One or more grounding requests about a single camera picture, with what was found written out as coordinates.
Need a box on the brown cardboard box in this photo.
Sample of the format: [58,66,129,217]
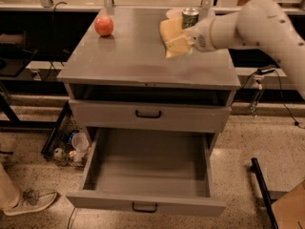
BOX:
[272,180,305,229]

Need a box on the wire basket with trash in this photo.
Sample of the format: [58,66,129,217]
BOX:
[41,102,88,168]

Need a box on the beige trouser leg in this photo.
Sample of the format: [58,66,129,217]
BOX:
[0,163,22,211]

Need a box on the black drawer handle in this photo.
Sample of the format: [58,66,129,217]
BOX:
[132,202,158,214]
[134,110,162,119]

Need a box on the black middle drawer handle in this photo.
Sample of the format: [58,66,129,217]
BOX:
[132,202,158,214]

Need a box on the black metal chair leg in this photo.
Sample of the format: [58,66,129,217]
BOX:
[251,157,279,229]

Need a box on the closed grey top drawer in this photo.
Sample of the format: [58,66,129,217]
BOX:
[69,100,231,133]

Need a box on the green soda can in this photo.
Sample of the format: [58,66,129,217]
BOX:
[182,8,199,29]

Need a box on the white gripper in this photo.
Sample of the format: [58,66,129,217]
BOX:
[159,17,216,52]

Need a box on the black power cable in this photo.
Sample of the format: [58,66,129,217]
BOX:
[230,64,305,130]

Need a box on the black top drawer handle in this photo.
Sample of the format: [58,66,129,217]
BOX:
[134,110,162,119]

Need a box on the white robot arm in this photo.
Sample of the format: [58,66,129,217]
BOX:
[159,0,305,98]

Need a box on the yellow sponge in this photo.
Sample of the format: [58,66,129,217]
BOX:
[165,48,192,58]

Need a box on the grey drawer cabinet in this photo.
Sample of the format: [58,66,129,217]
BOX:
[56,6,242,144]

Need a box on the red apple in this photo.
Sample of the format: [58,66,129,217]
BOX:
[94,14,113,36]

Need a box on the open grey middle drawer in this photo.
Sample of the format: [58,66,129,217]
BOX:
[67,129,226,217]

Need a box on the grey sneaker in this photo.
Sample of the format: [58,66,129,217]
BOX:
[4,189,57,217]

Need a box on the black floor cable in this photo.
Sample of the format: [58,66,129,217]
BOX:
[66,207,78,229]

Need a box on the white bowl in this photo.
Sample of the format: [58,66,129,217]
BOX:
[166,9,183,19]

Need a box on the clear plastic cup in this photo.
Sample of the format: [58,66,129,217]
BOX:
[71,133,90,152]

